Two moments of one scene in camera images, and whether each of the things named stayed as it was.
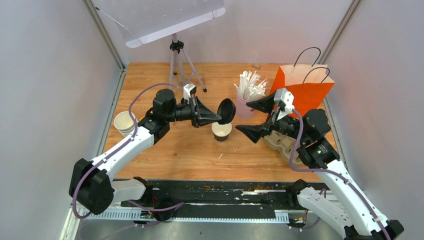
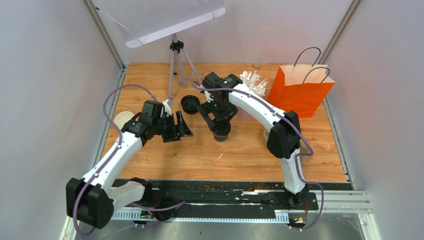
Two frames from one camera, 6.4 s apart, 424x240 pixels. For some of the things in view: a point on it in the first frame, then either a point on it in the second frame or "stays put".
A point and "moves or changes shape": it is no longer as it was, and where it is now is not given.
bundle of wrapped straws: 248,89 stays put
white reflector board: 139,21 stays put
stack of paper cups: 124,123 stays put
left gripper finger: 205,118 -> 176,136
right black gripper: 253,132 -> 206,107
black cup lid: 226,109 moves or changes shape
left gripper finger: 202,108 -> 183,129
